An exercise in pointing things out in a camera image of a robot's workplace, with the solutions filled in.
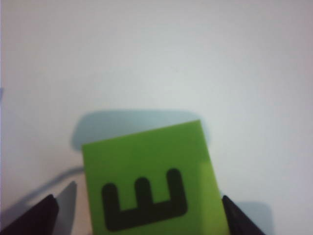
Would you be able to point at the green letter block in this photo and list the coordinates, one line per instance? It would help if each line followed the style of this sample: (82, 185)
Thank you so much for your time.
(151, 176)

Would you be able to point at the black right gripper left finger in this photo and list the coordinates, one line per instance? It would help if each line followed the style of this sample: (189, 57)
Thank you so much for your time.
(34, 218)

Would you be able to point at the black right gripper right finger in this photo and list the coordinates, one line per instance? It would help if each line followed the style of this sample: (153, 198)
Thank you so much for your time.
(240, 220)

